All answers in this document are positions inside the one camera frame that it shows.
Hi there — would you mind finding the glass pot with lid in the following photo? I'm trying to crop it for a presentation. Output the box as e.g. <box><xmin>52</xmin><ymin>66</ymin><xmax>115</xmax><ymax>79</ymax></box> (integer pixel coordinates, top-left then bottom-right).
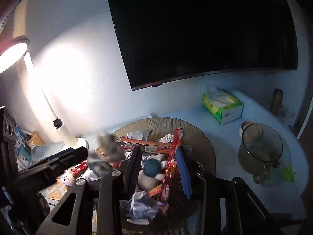
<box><xmin>238</xmin><ymin>124</ymin><xmax>284</xmax><ymax>184</ymax></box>

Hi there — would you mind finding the small green object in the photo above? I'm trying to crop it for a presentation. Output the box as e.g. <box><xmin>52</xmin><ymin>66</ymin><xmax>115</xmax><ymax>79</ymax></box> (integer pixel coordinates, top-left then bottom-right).
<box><xmin>281</xmin><ymin>166</ymin><xmax>296</xmax><ymax>183</ymax></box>

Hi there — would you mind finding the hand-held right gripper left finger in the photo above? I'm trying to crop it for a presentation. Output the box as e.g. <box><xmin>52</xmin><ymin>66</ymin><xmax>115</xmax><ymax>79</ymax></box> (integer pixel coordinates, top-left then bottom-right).
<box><xmin>35</xmin><ymin>146</ymin><xmax>143</xmax><ymax>235</ymax></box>

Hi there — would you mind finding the white desk lamp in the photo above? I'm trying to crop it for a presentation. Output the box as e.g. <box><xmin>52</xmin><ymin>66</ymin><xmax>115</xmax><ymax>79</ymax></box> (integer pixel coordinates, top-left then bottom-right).
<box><xmin>0</xmin><ymin>36</ymin><xmax>88</xmax><ymax>152</ymax></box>

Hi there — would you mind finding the corrugated cardboard basket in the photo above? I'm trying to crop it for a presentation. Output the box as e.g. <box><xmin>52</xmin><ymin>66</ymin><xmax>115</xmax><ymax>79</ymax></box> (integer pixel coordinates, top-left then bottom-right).
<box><xmin>108</xmin><ymin>117</ymin><xmax>217</xmax><ymax>230</ymax></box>

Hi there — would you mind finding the dark red snack box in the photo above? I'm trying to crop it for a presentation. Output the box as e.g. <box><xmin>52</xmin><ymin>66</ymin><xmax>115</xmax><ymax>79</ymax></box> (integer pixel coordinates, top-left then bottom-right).
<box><xmin>65</xmin><ymin>160</ymin><xmax>89</xmax><ymax>177</ymax></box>

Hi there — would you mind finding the black monitor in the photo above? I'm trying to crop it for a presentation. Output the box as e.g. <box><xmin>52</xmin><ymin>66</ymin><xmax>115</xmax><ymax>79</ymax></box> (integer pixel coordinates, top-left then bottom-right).
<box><xmin>104</xmin><ymin>0</ymin><xmax>299</xmax><ymax>91</ymax></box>

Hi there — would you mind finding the dark metal bottle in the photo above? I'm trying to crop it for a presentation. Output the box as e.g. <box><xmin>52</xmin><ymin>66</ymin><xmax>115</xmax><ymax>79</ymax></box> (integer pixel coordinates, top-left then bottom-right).
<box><xmin>269</xmin><ymin>88</ymin><xmax>284</xmax><ymax>115</ymax></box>

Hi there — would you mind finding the green and white tissue box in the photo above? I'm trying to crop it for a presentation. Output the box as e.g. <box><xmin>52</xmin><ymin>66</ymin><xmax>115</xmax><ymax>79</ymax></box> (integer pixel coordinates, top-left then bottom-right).
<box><xmin>202</xmin><ymin>85</ymin><xmax>244</xmax><ymax>125</ymax></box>

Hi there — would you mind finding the blue cover book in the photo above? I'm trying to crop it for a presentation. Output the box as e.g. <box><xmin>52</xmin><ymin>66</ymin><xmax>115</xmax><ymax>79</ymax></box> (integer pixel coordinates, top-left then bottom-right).
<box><xmin>15</xmin><ymin>125</ymin><xmax>33</xmax><ymax>168</ymax></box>

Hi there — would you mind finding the cardboard pen holder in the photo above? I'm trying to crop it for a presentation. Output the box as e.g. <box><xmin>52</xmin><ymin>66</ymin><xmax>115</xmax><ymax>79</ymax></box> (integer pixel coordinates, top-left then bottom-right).
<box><xmin>26</xmin><ymin>131</ymin><xmax>46</xmax><ymax>147</ymax></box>

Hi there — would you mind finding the cream plush toy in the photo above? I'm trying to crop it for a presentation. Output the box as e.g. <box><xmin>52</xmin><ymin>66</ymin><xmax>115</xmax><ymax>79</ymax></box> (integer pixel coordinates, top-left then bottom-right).
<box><xmin>60</xmin><ymin>173</ymin><xmax>75</xmax><ymax>186</ymax></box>

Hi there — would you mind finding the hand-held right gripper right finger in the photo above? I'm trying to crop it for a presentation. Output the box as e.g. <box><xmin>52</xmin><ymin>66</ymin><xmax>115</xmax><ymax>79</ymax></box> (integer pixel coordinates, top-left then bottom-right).
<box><xmin>175</xmin><ymin>147</ymin><xmax>294</xmax><ymax>235</ymax></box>

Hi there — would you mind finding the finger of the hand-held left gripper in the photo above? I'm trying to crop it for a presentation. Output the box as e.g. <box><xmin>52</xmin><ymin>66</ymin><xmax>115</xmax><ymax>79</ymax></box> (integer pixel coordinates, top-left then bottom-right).
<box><xmin>18</xmin><ymin>147</ymin><xmax>89</xmax><ymax>184</ymax></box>

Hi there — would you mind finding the white and teal plush toy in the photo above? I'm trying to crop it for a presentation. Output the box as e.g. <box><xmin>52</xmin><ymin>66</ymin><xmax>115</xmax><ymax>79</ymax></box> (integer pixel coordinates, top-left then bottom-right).
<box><xmin>137</xmin><ymin>153</ymin><xmax>170</xmax><ymax>191</ymax></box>

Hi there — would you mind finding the plaid paper ball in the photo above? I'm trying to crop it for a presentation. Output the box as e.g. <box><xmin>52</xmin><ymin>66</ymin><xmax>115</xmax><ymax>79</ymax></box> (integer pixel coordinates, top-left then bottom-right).
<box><xmin>97</xmin><ymin>133</ymin><xmax>126</xmax><ymax>162</ymax></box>

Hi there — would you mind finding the long orange box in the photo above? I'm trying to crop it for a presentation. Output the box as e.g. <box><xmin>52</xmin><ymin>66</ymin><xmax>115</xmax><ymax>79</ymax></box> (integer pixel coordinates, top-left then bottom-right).
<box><xmin>120</xmin><ymin>137</ymin><xmax>173</xmax><ymax>154</ymax></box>

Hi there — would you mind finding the small orange red box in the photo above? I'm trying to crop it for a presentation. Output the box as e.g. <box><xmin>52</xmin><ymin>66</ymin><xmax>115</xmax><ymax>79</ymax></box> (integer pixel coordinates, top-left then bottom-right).
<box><xmin>146</xmin><ymin>184</ymin><xmax>162</xmax><ymax>197</ymax></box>

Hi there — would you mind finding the beige ceramic cup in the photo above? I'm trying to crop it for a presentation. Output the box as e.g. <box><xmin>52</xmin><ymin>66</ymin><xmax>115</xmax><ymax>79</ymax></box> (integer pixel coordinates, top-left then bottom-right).
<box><xmin>239</xmin><ymin>121</ymin><xmax>264</xmax><ymax>142</ymax></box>

